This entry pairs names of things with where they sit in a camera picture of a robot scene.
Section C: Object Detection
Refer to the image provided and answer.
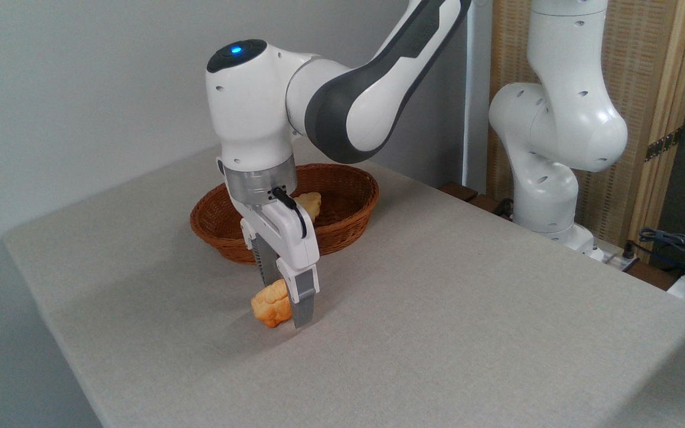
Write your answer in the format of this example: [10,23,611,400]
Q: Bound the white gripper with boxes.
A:
[232,198,322,329]

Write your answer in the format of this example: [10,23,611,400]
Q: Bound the golden bread roll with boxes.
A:
[291,191,323,224]
[250,278,294,329]

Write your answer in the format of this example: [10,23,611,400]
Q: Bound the brown wicker basket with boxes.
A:
[190,163,380,266]

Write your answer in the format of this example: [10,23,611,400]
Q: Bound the brown wooden base board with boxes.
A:
[439,182,517,222]

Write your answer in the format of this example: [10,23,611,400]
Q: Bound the metal screen hinge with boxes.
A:
[644,127,684,163]

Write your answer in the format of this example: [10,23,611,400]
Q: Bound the bamboo folding screen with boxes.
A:
[488,0,685,263]

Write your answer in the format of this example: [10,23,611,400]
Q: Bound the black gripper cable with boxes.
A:
[269,185,309,240]

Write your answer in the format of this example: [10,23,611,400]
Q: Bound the white vertical post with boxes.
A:
[463,0,494,194]

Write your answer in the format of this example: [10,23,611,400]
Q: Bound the blue and black cable bundle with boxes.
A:
[637,226,685,269]

